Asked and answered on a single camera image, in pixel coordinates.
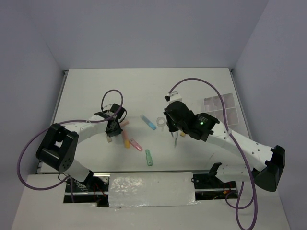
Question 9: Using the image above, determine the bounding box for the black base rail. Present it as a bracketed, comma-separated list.
[63, 172, 238, 207]

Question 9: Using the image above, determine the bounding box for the clear tape roll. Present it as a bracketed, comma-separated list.
[156, 117, 166, 127]

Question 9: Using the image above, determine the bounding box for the silver foil panel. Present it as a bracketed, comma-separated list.
[108, 172, 196, 207]

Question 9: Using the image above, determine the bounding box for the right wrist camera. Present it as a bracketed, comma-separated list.
[165, 91, 182, 104]

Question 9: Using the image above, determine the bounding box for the pink pencil sharpener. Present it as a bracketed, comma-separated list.
[120, 120, 129, 127]

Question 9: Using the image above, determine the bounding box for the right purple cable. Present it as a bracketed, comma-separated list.
[167, 77, 259, 230]

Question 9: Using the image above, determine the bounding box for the green correction tape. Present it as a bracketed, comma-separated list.
[145, 149, 153, 166]

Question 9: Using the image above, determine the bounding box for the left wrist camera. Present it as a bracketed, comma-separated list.
[94, 110, 114, 119]

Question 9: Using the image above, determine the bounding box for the pink utility knife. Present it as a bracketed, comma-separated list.
[129, 138, 143, 151]

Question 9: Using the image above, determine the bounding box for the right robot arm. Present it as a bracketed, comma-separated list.
[164, 101, 285, 192]

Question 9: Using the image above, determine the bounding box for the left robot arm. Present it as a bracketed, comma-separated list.
[36, 103, 127, 191]

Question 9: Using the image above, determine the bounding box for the blue highlighter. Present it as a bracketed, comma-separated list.
[140, 115, 156, 130]

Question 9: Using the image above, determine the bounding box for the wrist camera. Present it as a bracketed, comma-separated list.
[165, 91, 182, 104]
[94, 110, 114, 119]

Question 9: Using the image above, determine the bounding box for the white compartment organizer tray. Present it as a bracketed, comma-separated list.
[203, 93, 240, 127]

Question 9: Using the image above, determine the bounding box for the orange pink highlighter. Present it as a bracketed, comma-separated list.
[121, 130, 130, 149]

